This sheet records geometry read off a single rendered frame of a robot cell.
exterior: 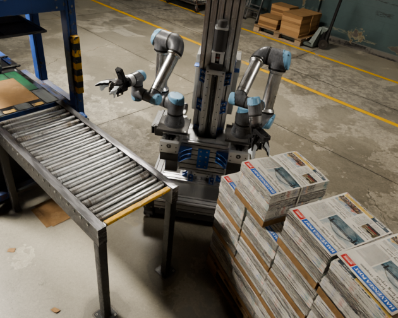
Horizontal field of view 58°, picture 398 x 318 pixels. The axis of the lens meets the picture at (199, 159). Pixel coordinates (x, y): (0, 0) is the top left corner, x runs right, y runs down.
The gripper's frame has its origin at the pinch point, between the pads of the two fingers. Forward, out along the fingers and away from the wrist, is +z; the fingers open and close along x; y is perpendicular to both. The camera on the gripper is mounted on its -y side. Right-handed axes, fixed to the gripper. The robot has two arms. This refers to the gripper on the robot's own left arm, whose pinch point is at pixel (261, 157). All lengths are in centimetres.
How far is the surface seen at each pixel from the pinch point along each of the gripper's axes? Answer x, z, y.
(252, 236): 19.2, 40.0, -12.5
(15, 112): 126, -45, 118
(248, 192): 19.8, 14.2, -14.3
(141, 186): 67, 7, 25
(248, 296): 19, 82, -1
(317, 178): -10.7, 10.0, -33.3
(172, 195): 51, 16, 20
